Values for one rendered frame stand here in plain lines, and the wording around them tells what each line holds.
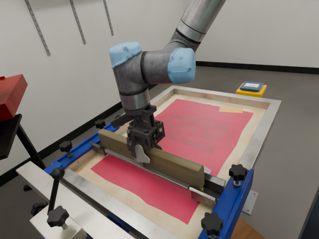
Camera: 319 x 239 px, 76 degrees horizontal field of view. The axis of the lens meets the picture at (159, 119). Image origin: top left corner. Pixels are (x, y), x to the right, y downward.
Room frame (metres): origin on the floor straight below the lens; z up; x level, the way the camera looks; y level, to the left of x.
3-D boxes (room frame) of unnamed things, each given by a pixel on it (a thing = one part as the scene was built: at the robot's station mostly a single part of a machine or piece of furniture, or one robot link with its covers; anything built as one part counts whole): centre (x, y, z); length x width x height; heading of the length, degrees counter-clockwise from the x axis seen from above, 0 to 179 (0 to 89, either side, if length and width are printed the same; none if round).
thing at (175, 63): (0.47, -0.05, 1.32); 0.11 x 0.11 x 0.08; 69
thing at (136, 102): (0.49, 0.05, 1.25); 0.08 x 0.08 x 0.05
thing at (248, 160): (0.66, -0.07, 0.97); 0.79 x 0.58 x 0.04; 139
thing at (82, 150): (0.66, 0.30, 0.98); 0.30 x 0.05 x 0.07; 139
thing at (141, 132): (0.48, 0.05, 1.16); 0.09 x 0.08 x 0.12; 49
